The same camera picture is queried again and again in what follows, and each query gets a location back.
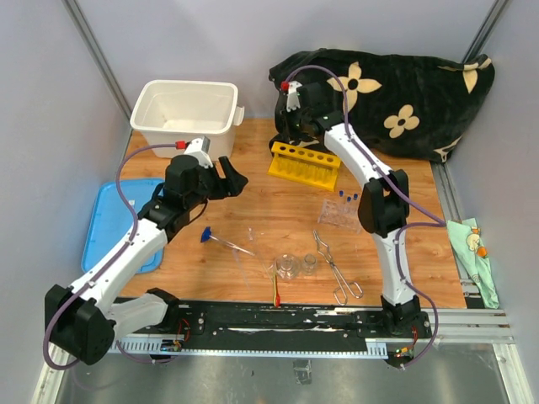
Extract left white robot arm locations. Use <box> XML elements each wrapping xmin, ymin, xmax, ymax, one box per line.
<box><xmin>42</xmin><ymin>154</ymin><xmax>248</xmax><ymax>369</ymax></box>

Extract blue plastic lid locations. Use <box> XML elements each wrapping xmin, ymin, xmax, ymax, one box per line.
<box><xmin>81</xmin><ymin>178</ymin><xmax>163</xmax><ymax>273</ymax></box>

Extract small glass beaker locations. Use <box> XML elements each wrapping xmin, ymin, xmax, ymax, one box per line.
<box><xmin>301</xmin><ymin>253</ymin><xmax>318</xmax><ymax>276</ymax></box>

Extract white plastic bin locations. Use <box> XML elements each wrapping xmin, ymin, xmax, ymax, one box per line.
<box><xmin>130</xmin><ymin>80</ymin><xmax>245</xmax><ymax>161</ymax></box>

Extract metal crucible tongs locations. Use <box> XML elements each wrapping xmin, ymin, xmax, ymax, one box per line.
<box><xmin>312</xmin><ymin>230</ymin><xmax>364</xmax><ymax>306</ymax></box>

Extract green cartoon cloth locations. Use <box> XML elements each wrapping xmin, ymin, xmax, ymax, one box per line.
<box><xmin>446</xmin><ymin>218</ymin><xmax>499</xmax><ymax>309</ymax></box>

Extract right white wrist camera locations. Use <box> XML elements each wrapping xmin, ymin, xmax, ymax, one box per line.
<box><xmin>280</xmin><ymin>81</ymin><xmax>302</xmax><ymax>112</ymax></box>

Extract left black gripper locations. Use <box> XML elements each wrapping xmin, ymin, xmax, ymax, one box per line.
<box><xmin>186</xmin><ymin>156</ymin><xmax>248</xmax><ymax>209</ymax></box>

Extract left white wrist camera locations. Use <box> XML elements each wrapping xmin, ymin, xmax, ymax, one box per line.
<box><xmin>184</xmin><ymin>136</ymin><xmax>213</xmax><ymax>168</ymax></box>

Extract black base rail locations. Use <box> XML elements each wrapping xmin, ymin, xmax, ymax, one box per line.
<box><xmin>113</xmin><ymin>299</ymin><xmax>434</xmax><ymax>350</ymax></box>

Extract clear plastic pipette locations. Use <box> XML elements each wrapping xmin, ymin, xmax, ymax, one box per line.
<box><xmin>232</xmin><ymin>249</ymin><xmax>250</xmax><ymax>290</ymax></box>

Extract glass conical flask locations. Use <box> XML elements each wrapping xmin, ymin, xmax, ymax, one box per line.
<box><xmin>274</xmin><ymin>253</ymin><xmax>301</xmax><ymax>280</ymax></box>

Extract black floral blanket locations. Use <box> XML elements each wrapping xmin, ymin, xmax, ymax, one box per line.
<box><xmin>269</xmin><ymin>48</ymin><xmax>495</xmax><ymax>162</ymax></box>

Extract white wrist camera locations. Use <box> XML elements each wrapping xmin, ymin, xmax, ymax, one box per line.
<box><xmin>184</xmin><ymin>136</ymin><xmax>213</xmax><ymax>168</ymax></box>
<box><xmin>280</xmin><ymin>81</ymin><xmax>302</xmax><ymax>112</ymax></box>

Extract clear plastic tube rack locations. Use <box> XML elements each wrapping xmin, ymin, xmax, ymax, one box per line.
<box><xmin>318</xmin><ymin>199</ymin><xmax>361</xmax><ymax>233</ymax></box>

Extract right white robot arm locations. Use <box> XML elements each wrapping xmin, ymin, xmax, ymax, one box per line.
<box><xmin>279</xmin><ymin>81</ymin><xmax>421</xmax><ymax>337</ymax></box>

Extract yellow test tube rack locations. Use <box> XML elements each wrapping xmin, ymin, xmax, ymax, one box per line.
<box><xmin>268</xmin><ymin>141</ymin><xmax>341</xmax><ymax>191</ymax></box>

